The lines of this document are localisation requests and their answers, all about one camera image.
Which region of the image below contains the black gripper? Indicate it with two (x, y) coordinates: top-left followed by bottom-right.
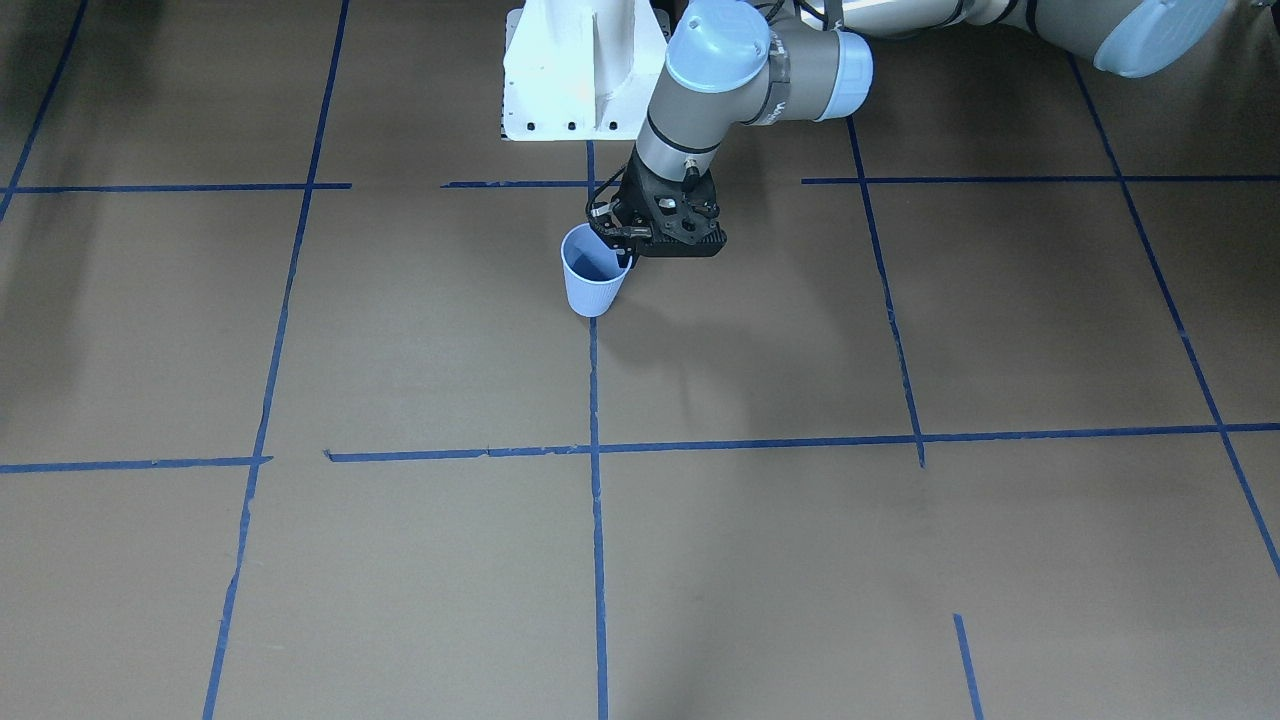
(600, 150), (728, 272)

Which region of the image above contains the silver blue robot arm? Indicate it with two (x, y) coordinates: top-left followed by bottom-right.
(585, 1), (1226, 269)

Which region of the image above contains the blue paper cup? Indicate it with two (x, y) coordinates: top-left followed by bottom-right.
(559, 223), (631, 318)

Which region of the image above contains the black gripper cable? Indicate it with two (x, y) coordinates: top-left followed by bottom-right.
(586, 168), (631, 222)

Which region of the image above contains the white pedestal column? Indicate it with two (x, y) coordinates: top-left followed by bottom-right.
(500, 1), (671, 142)

